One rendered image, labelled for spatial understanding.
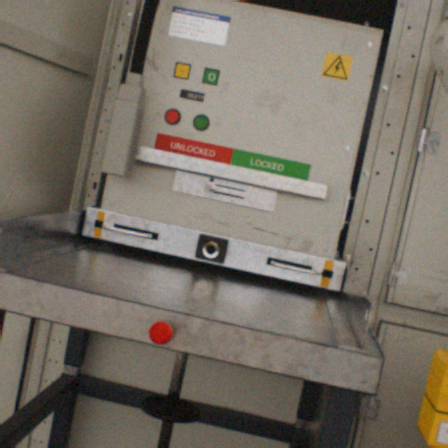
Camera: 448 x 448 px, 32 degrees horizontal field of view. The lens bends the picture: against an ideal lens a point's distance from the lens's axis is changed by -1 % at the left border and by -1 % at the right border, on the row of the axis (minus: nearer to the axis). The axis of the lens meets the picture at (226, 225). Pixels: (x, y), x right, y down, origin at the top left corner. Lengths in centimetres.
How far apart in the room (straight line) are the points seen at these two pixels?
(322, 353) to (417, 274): 70
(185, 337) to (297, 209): 55
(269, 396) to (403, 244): 46
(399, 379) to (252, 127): 66
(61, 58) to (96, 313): 70
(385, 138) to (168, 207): 52
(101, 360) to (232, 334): 79
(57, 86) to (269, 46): 46
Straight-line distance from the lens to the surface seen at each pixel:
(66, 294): 113
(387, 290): 177
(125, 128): 150
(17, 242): 127
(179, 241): 158
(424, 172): 176
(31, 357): 190
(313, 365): 110
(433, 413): 90
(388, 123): 177
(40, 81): 165
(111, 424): 188
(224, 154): 158
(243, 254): 157
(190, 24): 162
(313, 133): 158
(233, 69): 159
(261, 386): 181
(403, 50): 180
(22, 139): 163
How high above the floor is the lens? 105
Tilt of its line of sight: 4 degrees down
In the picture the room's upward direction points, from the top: 12 degrees clockwise
